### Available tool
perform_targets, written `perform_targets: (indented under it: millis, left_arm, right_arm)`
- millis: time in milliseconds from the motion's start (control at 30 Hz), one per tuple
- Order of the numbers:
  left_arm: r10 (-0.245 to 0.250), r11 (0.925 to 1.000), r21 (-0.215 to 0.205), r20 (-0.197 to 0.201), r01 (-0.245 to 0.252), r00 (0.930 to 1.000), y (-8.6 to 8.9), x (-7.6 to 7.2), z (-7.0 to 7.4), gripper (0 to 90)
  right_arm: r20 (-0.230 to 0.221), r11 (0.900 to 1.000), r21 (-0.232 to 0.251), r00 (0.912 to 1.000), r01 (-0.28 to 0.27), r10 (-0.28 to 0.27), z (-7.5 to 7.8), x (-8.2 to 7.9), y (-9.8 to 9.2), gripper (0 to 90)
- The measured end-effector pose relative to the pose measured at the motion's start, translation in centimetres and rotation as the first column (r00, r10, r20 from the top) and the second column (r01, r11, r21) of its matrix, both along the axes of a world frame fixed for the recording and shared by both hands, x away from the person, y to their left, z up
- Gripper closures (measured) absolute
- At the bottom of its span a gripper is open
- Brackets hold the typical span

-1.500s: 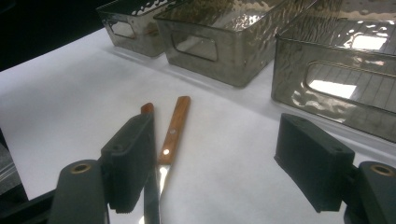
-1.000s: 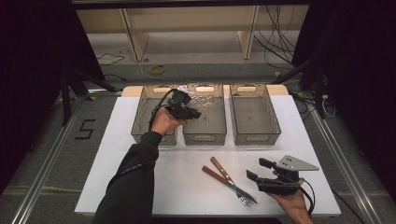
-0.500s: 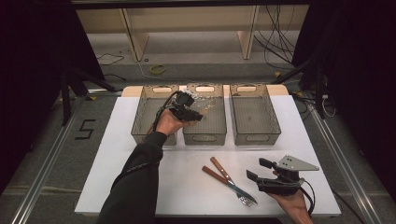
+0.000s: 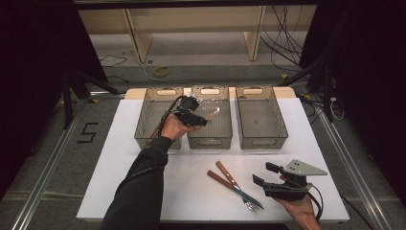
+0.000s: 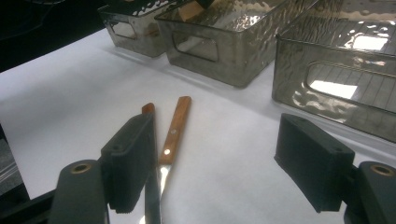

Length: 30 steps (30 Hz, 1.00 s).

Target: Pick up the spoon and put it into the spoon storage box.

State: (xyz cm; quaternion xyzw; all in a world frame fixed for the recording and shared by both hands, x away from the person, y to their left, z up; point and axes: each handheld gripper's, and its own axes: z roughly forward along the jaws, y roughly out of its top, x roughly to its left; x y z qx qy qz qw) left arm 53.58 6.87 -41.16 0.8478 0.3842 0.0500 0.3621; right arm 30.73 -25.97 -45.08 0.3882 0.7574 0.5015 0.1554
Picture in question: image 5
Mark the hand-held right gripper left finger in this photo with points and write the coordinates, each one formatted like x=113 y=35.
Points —
x=130 y=165

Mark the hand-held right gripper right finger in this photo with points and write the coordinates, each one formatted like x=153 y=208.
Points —
x=314 y=161

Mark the smoky clear plastic bin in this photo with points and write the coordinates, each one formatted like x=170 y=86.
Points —
x=236 y=62
x=292 y=87
x=140 y=40

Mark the white table cover sheet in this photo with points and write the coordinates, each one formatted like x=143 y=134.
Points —
x=62 y=109

